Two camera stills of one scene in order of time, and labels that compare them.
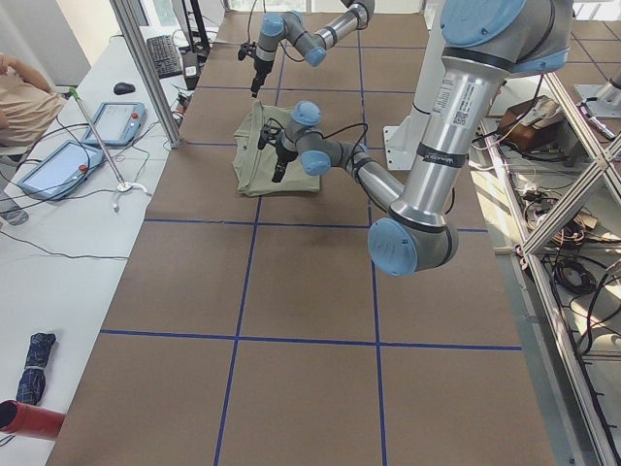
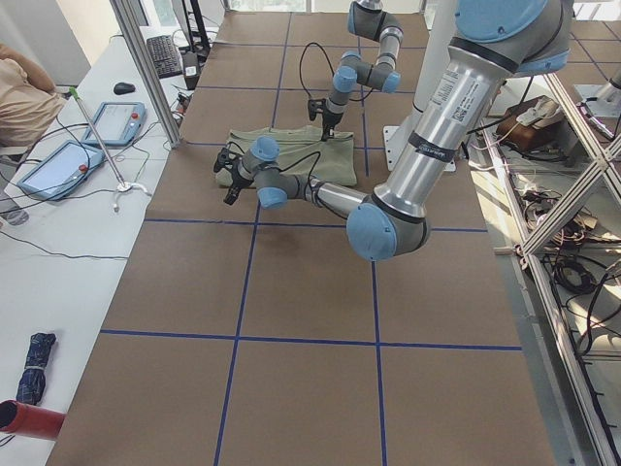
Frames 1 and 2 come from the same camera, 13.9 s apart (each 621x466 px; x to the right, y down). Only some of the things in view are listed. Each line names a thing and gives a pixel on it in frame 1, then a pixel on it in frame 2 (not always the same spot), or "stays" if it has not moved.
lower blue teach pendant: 63,172 stays
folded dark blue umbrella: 32,382 stays
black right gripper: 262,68 -> 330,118
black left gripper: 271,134 -> 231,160
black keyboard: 164,55 stays
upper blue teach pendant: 116,123 stays
